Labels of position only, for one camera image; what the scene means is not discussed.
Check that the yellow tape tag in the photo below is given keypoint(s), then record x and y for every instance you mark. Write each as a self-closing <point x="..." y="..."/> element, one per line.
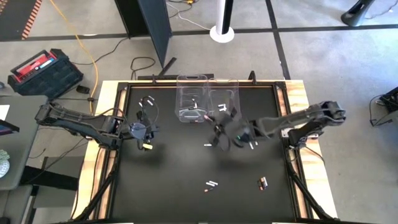
<point x="147" y="145"/>

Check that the black stand foot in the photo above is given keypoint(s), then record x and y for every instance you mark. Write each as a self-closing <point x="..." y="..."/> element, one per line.
<point x="357" y="14"/>

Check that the black power adapter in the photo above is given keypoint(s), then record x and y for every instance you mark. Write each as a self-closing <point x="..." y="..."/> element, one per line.
<point x="83" y="89"/>

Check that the black orange-striped floor mat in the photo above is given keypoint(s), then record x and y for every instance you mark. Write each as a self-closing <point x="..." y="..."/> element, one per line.
<point x="15" y="18"/>

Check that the black desk base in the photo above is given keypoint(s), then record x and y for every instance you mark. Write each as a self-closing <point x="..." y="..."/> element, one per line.
<point x="49" y="179"/>

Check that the silver metal bracket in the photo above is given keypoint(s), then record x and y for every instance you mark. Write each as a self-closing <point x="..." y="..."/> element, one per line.
<point x="284" y="133"/>

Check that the white pole with round base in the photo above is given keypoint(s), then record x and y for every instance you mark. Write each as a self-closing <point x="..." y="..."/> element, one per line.
<point x="222" y="31"/>

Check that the patterned bowl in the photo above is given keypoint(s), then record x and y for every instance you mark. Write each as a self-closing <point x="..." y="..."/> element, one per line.
<point x="3" y="163"/>

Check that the red and black toolbox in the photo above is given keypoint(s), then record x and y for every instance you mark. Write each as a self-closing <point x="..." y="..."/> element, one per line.
<point x="46" y="74"/>

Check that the black equipment on cart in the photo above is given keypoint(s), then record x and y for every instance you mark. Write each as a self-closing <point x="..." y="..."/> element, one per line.
<point x="390" y="99"/>

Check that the grey chair seat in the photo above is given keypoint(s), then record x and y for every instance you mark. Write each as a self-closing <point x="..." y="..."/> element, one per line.
<point x="15" y="205"/>

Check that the grey desk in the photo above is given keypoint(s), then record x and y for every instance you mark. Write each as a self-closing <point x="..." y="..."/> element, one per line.
<point x="21" y="140"/>

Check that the black partition foot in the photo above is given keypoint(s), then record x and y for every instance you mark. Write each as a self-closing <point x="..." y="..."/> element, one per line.
<point x="168" y="66"/>

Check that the clear plastic bin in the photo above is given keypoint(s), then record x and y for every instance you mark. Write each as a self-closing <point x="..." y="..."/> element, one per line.
<point x="217" y="93"/>
<point x="186" y="93"/>

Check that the black floor bar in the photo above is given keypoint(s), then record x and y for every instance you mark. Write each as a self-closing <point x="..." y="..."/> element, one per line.
<point x="161" y="76"/>

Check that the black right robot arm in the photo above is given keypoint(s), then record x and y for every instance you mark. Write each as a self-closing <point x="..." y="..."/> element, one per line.
<point x="332" y="112"/>

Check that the white paper sheet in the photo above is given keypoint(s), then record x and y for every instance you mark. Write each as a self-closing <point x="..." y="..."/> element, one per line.
<point x="3" y="112"/>

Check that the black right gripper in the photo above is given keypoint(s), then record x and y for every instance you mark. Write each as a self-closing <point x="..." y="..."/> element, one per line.
<point x="247" y="133"/>

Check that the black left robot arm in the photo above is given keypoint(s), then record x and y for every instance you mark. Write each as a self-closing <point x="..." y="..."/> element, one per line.
<point x="99" y="130"/>

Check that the batteries bottom right pair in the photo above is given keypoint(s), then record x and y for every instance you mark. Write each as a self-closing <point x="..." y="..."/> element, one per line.
<point x="263" y="182"/>

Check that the dark partition panel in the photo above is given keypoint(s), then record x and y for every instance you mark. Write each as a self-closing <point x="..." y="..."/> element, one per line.
<point x="152" y="25"/>

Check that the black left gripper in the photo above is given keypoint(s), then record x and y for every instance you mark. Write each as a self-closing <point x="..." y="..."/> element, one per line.
<point x="138" y="130"/>

